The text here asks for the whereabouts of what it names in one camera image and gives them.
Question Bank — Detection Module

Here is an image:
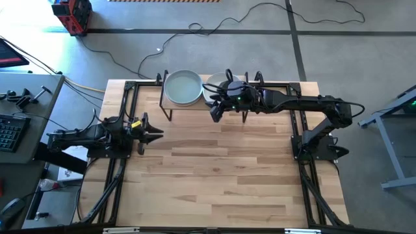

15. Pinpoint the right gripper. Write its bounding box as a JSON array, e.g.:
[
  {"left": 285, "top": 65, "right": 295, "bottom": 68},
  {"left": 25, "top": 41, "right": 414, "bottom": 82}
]
[{"left": 207, "top": 81, "right": 263, "bottom": 124}]

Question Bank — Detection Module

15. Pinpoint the white box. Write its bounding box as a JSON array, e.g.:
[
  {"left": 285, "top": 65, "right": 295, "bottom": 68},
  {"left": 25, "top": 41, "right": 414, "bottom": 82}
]
[{"left": 57, "top": 142, "right": 88, "bottom": 182}]

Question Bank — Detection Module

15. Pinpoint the black keyboard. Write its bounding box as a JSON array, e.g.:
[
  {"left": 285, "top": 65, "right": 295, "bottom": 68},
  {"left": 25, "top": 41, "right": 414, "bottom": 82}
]
[{"left": 0, "top": 113, "right": 32, "bottom": 153}]

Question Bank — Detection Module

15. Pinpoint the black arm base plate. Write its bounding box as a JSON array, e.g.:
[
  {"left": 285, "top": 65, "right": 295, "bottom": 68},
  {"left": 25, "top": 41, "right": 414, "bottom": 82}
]
[
  {"left": 86, "top": 144, "right": 134, "bottom": 159},
  {"left": 291, "top": 135, "right": 350, "bottom": 162}
]

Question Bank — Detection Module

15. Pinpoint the black beam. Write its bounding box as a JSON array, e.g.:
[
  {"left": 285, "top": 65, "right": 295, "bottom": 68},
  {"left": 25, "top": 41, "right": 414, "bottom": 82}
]
[{"left": 33, "top": 142, "right": 88, "bottom": 175}]

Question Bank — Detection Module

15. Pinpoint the black clamp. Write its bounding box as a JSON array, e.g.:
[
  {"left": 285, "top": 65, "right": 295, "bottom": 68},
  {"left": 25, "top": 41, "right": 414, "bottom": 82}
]
[{"left": 0, "top": 85, "right": 53, "bottom": 110}]

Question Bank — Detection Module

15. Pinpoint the teal green plate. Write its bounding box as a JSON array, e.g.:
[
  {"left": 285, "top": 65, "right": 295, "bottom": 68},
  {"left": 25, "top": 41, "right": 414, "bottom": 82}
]
[{"left": 163, "top": 70, "right": 204, "bottom": 107}]

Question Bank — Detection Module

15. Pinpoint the dark computer monitor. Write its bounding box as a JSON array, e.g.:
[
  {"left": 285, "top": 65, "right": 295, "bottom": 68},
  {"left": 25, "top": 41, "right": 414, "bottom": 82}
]
[{"left": 0, "top": 38, "right": 30, "bottom": 68}]

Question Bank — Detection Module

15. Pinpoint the wooden shelf with black legs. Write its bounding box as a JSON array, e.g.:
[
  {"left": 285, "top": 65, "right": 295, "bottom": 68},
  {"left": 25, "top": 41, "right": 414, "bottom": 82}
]
[{"left": 159, "top": 70, "right": 251, "bottom": 124}]

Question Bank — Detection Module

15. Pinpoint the black aluminium table frame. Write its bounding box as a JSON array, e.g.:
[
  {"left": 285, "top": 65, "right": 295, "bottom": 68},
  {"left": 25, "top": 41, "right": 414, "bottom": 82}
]
[{"left": 77, "top": 73, "right": 350, "bottom": 228}]

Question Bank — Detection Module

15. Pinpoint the long black floor cable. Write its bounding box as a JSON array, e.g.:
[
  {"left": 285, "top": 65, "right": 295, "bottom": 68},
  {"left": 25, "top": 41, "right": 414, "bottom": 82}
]
[{"left": 136, "top": 1, "right": 367, "bottom": 81}]

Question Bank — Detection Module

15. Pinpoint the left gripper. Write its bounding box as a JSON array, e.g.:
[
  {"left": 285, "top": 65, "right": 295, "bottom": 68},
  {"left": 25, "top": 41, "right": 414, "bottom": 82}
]
[{"left": 123, "top": 112, "right": 164, "bottom": 155}]

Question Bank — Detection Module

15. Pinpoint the clear plastic bottle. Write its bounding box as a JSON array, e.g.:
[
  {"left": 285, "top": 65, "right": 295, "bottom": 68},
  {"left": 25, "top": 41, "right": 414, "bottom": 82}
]
[{"left": 38, "top": 178, "right": 66, "bottom": 192}]

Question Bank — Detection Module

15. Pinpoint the silver metal bracket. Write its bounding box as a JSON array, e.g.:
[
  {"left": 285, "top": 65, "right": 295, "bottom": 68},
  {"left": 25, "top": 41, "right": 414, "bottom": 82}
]
[
  {"left": 285, "top": 228, "right": 322, "bottom": 234},
  {"left": 103, "top": 227, "right": 140, "bottom": 234}
]

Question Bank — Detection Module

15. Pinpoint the red and black toolbox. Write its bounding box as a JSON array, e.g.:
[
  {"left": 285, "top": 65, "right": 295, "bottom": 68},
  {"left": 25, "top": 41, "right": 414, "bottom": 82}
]
[{"left": 51, "top": 0, "right": 93, "bottom": 37}]

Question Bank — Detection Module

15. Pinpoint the pale grey plate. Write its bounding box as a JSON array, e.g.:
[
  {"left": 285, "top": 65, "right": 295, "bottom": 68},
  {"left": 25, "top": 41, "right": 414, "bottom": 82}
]
[{"left": 202, "top": 71, "right": 248, "bottom": 103}]

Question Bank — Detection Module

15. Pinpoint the grey metal table frame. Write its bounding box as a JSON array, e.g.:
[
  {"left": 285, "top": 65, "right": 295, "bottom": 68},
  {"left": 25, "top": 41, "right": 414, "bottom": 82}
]
[{"left": 357, "top": 84, "right": 416, "bottom": 191}]

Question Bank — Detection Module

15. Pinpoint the grey desk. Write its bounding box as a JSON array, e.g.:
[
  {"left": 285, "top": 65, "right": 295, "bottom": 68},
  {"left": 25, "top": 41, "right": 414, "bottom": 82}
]
[{"left": 0, "top": 73, "right": 66, "bottom": 228}]

